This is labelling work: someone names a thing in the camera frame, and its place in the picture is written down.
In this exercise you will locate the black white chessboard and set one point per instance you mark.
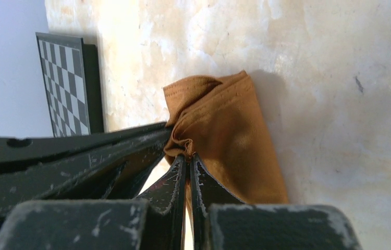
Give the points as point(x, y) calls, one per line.
point(71, 75)

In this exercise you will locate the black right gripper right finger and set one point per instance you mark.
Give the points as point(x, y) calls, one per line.
point(220, 220)

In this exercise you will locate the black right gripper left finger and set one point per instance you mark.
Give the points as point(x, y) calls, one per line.
point(153, 220)

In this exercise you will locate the brown satin napkin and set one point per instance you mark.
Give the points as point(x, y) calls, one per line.
point(220, 119)

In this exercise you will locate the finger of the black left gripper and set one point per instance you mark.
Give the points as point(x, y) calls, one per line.
point(53, 178)
point(20, 154)

